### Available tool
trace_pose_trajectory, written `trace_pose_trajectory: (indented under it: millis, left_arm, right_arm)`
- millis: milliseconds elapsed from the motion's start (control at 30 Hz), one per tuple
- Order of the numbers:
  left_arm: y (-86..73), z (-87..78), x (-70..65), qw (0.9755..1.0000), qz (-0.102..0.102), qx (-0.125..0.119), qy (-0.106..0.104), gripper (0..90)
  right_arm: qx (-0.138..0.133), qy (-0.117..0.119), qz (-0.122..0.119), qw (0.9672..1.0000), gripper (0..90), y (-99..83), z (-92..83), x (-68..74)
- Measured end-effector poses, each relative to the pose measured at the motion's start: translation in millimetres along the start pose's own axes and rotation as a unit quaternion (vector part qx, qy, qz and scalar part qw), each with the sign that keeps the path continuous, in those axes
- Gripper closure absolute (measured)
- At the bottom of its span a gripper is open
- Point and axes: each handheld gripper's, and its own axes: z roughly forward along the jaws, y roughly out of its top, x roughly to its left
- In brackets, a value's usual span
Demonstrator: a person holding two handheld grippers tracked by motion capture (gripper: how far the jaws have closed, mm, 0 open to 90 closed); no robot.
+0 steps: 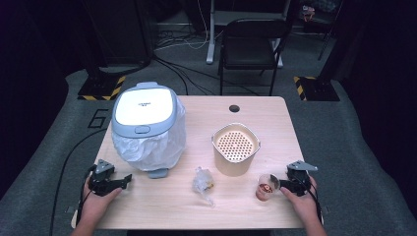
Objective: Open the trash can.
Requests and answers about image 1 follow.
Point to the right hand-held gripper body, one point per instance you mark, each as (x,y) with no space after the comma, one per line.
(300,182)

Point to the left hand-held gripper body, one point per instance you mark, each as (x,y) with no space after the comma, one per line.
(101,182)

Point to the clear plastic cup red label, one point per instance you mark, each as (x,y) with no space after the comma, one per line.
(265,188)

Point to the beige perforated strainer container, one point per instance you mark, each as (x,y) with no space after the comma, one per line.
(234,160)

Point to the white grey pedal trash can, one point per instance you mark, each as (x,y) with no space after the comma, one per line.
(142,108)

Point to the clear plastic wrap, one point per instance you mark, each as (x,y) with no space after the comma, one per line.
(201,183)

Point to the person's right hand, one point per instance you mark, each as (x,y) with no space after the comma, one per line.
(305,205)

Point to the person's left hand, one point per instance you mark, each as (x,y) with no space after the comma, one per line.
(96,206)

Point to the white plastic trash bag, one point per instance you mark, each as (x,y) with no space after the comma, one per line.
(157,150)

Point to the hazard striped stand base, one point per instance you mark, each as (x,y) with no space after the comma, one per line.
(316,90)
(101,88)

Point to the black folding chair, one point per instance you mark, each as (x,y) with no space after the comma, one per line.
(250,49)

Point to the large black cabinet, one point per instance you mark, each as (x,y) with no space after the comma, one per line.
(121,32)

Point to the white desk frame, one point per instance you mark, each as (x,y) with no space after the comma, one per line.
(210,42)

